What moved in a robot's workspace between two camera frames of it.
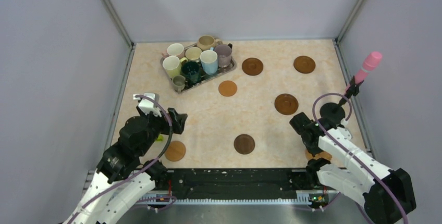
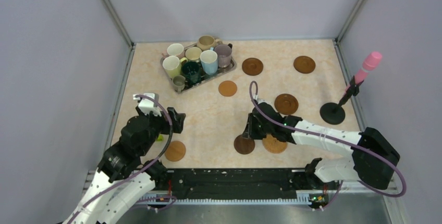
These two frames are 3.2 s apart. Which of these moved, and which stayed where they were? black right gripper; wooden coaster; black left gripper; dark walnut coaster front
Moved: wooden coaster; black right gripper
Stayed: dark walnut coaster front; black left gripper
